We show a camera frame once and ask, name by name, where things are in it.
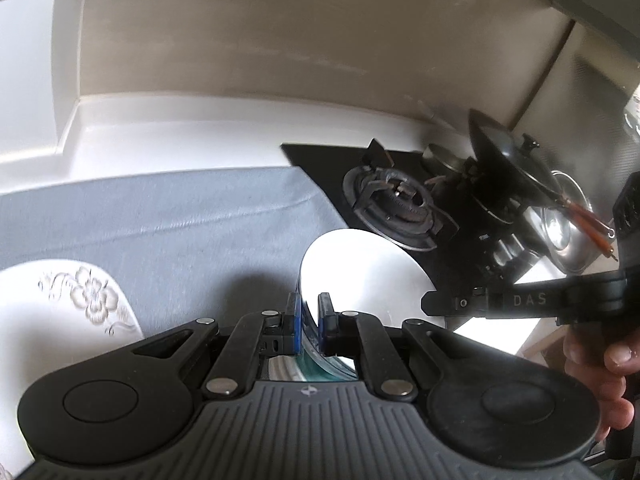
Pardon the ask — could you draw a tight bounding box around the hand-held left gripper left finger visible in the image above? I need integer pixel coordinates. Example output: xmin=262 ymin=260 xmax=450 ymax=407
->
xmin=131 ymin=292 xmax=305 ymax=401

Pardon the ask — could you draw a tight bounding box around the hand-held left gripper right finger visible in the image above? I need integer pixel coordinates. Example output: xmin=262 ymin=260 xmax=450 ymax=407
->
xmin=317 ymin=292 xmax=507 ymax=401

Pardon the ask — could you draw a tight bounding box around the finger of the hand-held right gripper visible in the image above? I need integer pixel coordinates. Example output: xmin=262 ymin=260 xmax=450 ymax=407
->
xmin=421 ymin=285 xmax=502 ymax=319

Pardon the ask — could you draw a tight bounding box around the white-inside blue-rimmed bowl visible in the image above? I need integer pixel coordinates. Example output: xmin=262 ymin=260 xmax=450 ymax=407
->
xmin=298 ymin=229 xmax=447 ymax=384

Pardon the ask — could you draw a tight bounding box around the white flower-print plate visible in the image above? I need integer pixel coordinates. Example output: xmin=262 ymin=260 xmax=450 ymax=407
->
xmin=0 ymin=259 xmax=146 ymax=461

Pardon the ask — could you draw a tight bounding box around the person's right hand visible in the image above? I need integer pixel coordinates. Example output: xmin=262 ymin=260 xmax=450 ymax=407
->
xmin=562 ymin=329 xmax=637 ymax=442

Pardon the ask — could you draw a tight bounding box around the stainless steel pot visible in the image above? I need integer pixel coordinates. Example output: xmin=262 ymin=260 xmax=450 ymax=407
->
xmin=540 ymin=171 xmax=620 ymax=275

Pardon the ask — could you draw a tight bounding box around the black cooking pot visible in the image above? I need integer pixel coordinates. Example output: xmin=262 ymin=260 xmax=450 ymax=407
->
xmin=462 ymin=157 xmax=533 ymax=225

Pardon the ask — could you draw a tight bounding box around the small steel pot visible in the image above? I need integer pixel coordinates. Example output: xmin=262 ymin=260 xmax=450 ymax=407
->
xmin=421 ymin=142 xmax=473 ymax=177

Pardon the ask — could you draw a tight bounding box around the black frying pan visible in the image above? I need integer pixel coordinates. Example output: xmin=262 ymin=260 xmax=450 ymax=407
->
xmin=467 ymin=109 xmax=567 ymax=206

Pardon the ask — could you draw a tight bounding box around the black glass gas stove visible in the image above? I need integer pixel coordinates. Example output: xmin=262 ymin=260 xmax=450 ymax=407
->
xmin=281 ymin=141 xmax=568 ymax=322

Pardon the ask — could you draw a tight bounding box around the grey cloth mat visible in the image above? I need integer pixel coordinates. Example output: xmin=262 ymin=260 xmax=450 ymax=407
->
xmin=0 ymin=166 xmax=352 ymax=343

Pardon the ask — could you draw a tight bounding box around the orange wooden utensil handle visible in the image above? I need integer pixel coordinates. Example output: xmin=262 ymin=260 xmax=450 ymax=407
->
xmin=559 ymin=196 xmax=620 ymax=262

